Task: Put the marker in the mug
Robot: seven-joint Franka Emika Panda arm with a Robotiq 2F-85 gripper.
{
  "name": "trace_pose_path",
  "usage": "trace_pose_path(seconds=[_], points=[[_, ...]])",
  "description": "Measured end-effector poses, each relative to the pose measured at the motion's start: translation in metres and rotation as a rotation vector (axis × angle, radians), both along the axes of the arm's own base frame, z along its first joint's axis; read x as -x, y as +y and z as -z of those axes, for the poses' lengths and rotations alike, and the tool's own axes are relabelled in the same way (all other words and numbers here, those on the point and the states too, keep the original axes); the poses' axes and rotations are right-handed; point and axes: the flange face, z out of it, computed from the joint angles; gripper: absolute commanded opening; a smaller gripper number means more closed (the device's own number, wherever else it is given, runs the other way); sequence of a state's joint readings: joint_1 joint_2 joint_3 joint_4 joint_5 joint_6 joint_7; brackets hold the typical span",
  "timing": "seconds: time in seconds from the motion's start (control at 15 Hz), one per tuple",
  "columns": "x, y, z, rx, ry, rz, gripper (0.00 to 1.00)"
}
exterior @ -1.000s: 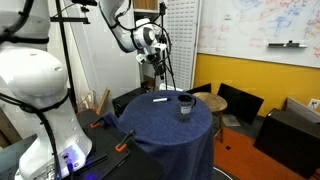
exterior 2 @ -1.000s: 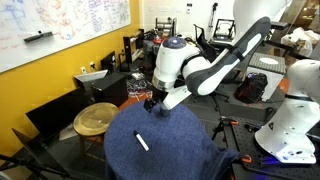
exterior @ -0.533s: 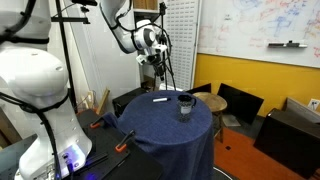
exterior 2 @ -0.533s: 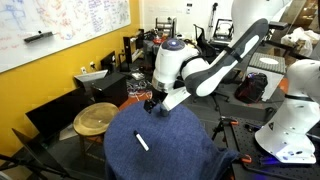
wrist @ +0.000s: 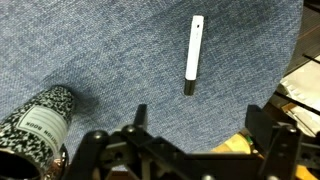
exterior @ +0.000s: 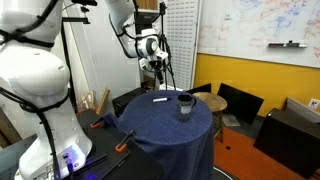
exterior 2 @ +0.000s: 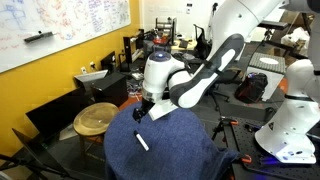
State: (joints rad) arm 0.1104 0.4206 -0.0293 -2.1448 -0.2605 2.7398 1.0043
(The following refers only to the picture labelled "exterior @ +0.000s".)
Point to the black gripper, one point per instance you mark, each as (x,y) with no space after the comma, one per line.
(157,66)

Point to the black white marker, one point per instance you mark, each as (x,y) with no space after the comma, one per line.
(160,99)

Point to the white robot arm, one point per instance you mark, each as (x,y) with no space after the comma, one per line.
(33,73)

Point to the black white patterned mug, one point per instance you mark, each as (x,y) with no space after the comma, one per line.
(185,108)

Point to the black equipment box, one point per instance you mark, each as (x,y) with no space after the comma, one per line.
(126,98)

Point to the small black flat monitor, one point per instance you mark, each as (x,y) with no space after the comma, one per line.
(200,88)

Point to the white pegboard panel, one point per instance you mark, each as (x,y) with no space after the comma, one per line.
(181,43)

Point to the blue cloth table cover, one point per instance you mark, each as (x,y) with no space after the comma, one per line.
(160,130)

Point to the round wooden stool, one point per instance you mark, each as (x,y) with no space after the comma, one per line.
(213,101)

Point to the wooden board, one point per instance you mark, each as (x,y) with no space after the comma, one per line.
(103,100)

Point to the grey floor sheet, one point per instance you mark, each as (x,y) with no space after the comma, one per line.
(230,120)

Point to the large black flat monitor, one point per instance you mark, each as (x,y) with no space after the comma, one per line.
(240,101)

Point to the black breadboard table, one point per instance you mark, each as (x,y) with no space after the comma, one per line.
(140,163)

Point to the black stand pole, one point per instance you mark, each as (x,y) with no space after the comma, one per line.
(68,66)

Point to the whiteboard with writing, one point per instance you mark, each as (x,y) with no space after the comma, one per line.
(253,23)

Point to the black whiteboard tray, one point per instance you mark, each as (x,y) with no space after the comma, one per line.
(286,44)

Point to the grey flat monitor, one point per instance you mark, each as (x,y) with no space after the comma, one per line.
(301,108)

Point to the black computer case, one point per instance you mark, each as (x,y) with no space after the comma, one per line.
(290,143)

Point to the black camera tripod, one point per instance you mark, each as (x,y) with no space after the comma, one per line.
(163,33)

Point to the white wall outlet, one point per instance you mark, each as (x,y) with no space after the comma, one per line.
(313,103)

